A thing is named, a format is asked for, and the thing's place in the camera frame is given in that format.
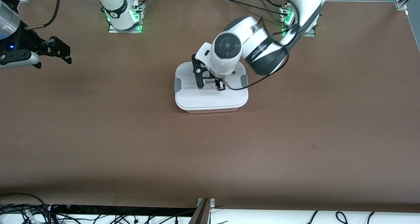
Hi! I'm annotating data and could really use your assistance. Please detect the white box lid grey clips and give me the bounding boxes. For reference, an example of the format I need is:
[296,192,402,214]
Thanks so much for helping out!
[174,61,249,111]

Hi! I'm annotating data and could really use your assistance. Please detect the brown paper table cover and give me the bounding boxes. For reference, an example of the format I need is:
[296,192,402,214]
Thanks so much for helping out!
[0,0,420,213]

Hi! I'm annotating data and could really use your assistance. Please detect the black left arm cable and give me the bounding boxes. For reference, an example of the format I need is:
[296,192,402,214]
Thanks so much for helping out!
[226,0,324,90]

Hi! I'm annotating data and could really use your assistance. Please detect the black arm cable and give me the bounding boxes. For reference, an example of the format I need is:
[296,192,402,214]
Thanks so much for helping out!
[226,0,324,90]
[25,0,63,30]

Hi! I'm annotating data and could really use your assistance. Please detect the black looped floor cable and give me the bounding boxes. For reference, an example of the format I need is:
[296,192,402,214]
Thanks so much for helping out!
[0,193,50,224]

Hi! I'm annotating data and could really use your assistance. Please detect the long black table cable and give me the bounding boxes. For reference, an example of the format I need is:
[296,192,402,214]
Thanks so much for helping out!
[225,0,289,16]

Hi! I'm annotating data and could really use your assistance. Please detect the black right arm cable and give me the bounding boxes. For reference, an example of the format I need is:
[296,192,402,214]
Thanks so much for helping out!
[25,0,63,30]

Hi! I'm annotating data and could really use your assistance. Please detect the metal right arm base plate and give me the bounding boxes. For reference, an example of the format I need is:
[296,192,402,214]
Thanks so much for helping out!
[108,1,144,33]

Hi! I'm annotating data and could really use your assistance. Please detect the short black table cable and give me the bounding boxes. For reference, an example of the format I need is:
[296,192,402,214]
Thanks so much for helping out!
[259,0,284,8]

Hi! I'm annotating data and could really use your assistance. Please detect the pink translucent plastic box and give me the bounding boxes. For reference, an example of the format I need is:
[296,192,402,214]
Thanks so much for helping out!
[180,106,239,114]

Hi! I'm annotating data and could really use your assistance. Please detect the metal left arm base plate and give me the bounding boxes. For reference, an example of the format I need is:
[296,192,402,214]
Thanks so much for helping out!
[281,4,316,37]

